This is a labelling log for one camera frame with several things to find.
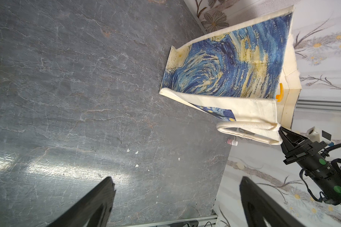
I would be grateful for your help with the orange pump soap bottle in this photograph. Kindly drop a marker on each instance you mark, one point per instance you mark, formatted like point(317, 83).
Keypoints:
point(280, 95)

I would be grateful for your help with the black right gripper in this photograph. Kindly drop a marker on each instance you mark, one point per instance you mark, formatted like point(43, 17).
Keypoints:
point(310, 156)

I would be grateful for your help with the cream starry night tote bag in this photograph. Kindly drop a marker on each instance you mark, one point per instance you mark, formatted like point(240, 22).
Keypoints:
point(233, 74)

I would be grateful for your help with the small pink white-capped jar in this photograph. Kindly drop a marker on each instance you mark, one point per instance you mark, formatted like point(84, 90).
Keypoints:
point(232, 142)

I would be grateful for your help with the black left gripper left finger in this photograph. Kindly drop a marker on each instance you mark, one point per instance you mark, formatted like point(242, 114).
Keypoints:
point(93, 210)

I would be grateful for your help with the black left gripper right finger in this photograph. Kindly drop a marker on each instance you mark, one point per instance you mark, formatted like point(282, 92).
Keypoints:
point(260, 209)

